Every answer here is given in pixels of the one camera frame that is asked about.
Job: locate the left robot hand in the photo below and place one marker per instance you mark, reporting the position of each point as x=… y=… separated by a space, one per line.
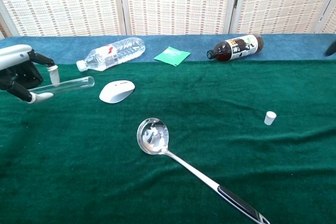
x=18 y=77

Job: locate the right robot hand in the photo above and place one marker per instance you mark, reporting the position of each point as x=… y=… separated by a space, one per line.
x=331 y=49

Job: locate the clear glass test tube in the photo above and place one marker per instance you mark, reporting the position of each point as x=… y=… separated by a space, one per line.
x=76 y=83

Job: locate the white tube cap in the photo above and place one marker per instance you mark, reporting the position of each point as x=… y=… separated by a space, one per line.
x=270 y=118

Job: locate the woven folding screen panel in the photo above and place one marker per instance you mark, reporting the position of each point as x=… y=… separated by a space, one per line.
x=331 y=19
x=178 y=3
x=60 y=3
x=278 y=3

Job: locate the dark tea bottle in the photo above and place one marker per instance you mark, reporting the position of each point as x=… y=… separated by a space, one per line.
x=236 y=48

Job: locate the white computer mouse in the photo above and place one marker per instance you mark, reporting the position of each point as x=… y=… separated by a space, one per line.
x=116 y=92

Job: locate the clear plastic water bottle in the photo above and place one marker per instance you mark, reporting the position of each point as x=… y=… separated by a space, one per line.
x=115 y=52

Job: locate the blue table cloth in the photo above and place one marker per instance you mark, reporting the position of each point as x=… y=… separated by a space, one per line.
x=183 y=41

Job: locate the green velvet cloth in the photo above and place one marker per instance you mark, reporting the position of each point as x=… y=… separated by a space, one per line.
x=210 y=142

